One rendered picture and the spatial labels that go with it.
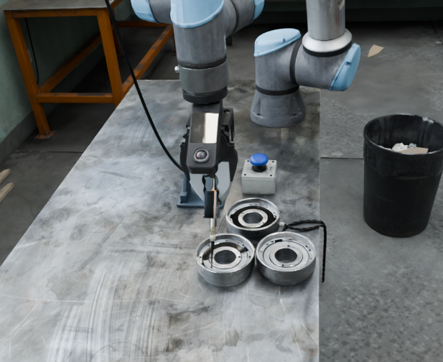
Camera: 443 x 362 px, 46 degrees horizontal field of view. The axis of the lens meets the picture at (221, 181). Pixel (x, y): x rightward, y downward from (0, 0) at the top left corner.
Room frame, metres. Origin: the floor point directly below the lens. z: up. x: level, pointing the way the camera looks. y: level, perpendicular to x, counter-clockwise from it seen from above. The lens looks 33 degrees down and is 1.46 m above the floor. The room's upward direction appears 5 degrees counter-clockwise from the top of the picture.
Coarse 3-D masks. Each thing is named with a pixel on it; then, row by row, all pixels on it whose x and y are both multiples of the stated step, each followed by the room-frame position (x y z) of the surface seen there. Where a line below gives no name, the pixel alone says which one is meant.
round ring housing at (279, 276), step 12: (264, 240) 0.73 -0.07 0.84; (276, 240) 0.74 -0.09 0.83; (288, 240) 0.73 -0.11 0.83; (300, 240) 0.73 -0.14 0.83; (276, 252) 0.71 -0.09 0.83; (288, 252) 0.71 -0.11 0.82; (300, 252) 0.70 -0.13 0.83; (312, 252) 0.70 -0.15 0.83; (264, 264) 0.66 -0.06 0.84; (276, 264) 0.67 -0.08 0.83; (288, 264) 0.67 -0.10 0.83; (312, 264) 0.66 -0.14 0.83; (264, 276) 0.67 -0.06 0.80; (276, 276) 0.65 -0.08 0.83; (288, 276) 0.64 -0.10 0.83; (300, 276) 0.64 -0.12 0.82
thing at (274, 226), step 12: (240, 204) 0.85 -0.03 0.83; (252, 204) 0.85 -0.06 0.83; (264, 204) 0.85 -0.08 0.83; (228, 216) 0.82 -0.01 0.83; (240, 216) 0.82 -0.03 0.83; (252, 216) 0.83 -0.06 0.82; (264, 216) 0.81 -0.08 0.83; (276, 216) 0.81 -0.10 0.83; (228, 228) 0.79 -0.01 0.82; (240, 228) 0.77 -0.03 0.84; (264, 228) 0.76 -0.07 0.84; (276, 228) 0.78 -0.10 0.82; (252, 240) 0.76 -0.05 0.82
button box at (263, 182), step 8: (248, 160) 1.00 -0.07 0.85; (272, 160) 0.99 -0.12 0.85; (248, 168) 0.97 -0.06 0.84; (256, 168) 0.96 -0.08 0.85; (264, 168) 0.95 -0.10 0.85; (272, 168) 0.96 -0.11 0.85; (248, 176) 0.94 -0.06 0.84; (256, 176) 0.93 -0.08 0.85; (264, 176) 0.93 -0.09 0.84; (272, 176) 0.93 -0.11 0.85; (248, 184) 0.93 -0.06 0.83; (256, 184) 0.93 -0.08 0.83; (264, 184) 0.93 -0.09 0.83; (272, 184) 0.92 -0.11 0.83; (248, 192) 0.93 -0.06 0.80; (256, 192) 0.93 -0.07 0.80; (264, 192) 0.93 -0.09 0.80; (272, 192) 0.92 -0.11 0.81
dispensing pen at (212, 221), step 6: (216, 180) 0.76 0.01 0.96; (216, 186) 0.75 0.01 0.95; (210, 192) 0.73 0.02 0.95; (210, 198) 0.73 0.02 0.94; (210, 204) 0.72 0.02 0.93; (204, 210) 0.72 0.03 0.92; (210, 210) 0.72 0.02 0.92; (204, 216) 0.71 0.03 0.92; (210, 216) 0.71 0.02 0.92; (210, 222) 0.72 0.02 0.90; (216, 222) 0.72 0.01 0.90; (210, 228) 0.71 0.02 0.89; (210, 234) 0.71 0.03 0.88; (210, 240) 0.70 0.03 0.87
